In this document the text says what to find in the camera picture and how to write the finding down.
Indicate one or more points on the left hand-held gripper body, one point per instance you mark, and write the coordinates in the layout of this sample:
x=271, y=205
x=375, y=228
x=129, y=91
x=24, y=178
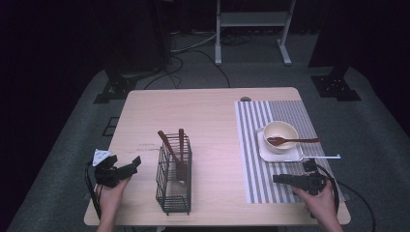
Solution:
x=108, y=174

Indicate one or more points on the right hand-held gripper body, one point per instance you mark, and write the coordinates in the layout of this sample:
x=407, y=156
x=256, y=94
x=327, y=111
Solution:
x=311, y=183

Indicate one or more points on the brown wooden spoon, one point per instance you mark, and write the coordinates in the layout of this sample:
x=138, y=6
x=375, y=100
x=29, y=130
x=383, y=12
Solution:
x=166, y=141
x=181, y=138
x=280, y=140

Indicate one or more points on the cream bowl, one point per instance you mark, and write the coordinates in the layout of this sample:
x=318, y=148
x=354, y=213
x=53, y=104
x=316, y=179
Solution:
x=280, y=129

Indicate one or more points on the person's right hand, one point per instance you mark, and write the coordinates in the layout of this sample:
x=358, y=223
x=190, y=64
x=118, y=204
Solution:
x=320, y=204

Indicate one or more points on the person's left hand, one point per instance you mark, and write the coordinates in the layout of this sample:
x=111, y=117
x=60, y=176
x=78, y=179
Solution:
x=111, y=199

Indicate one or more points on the white square plate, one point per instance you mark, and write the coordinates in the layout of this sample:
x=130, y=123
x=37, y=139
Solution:
x=274, y=157

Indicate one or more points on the grey striped placemat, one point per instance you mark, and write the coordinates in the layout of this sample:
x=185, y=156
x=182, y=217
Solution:
x=254, y=180

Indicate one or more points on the black stand with base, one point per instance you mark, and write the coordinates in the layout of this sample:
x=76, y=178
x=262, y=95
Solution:
x=335, y=85
x=117, y=87

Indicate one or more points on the brown round table grommet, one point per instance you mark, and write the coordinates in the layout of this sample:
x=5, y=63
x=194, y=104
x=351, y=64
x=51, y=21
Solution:
x=245, y=99

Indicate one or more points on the white metal stand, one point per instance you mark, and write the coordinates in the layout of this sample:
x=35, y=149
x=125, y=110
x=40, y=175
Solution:
x=253, y=18

